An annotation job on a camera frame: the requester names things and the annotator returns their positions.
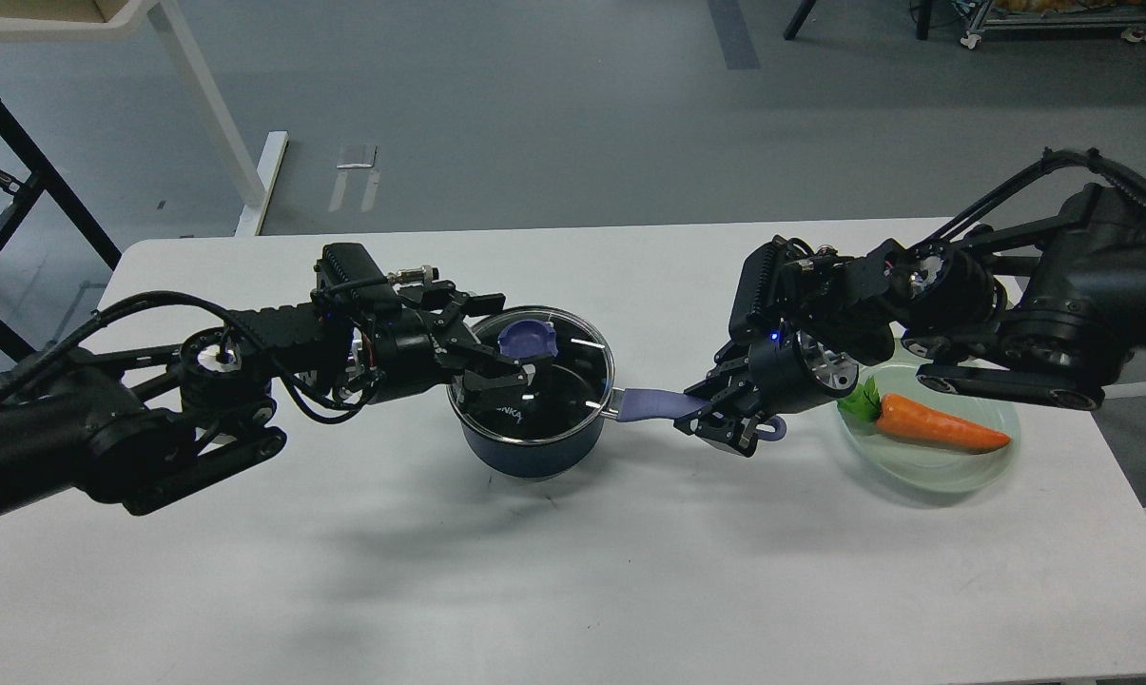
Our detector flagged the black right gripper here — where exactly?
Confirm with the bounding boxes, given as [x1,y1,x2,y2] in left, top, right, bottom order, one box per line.
[673,330,860,457]

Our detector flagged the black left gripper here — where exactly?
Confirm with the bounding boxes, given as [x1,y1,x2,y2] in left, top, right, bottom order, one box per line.
[352,282,534,412]

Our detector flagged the glass pot lid purple knob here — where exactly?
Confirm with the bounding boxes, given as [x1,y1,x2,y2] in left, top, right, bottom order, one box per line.
[447,306,617,444]

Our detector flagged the dark blue saucepan purple handle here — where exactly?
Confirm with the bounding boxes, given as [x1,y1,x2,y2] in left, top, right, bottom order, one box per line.
[447,306,788,480]

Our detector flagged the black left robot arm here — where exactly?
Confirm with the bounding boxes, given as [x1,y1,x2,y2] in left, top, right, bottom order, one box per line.
[0,243,550,515]

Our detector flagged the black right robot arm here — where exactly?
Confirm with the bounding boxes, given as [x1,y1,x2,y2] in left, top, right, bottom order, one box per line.
[673,150,1146,457]

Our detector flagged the orange toy carrot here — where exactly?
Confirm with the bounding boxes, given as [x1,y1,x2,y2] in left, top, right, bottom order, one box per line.
[835,378,1012,454]

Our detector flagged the pale green oval plate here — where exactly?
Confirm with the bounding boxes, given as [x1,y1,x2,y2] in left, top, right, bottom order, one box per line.
[835,359,1020,495]

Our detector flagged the black stand leg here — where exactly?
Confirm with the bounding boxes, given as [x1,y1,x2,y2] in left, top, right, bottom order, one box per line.
[782,0,935,42]

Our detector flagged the metal wheeled cart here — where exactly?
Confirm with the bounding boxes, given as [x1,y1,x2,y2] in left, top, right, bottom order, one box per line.
[959,1,1146,50]

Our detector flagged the black metal rack frame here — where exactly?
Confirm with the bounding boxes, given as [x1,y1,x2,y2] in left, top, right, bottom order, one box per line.
[0,99,121,362]

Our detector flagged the white desk frame leg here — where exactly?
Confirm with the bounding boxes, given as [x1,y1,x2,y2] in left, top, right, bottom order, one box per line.
[0,1,290,238]

